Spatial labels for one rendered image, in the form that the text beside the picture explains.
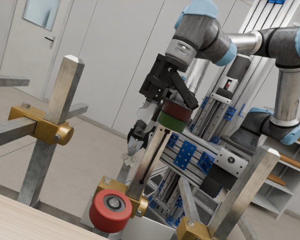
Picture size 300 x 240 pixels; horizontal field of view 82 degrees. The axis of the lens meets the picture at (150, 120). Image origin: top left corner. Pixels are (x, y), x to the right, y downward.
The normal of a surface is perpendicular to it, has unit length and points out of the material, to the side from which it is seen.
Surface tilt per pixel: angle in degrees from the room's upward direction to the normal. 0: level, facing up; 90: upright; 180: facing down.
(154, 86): 90
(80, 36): 90
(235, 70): 90
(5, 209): 0
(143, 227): 90
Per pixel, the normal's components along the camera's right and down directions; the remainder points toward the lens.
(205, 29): 0.44, 0.46
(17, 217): 0.41, -0.89
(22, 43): -0.08, 0.18
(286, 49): -0.88, 0.38
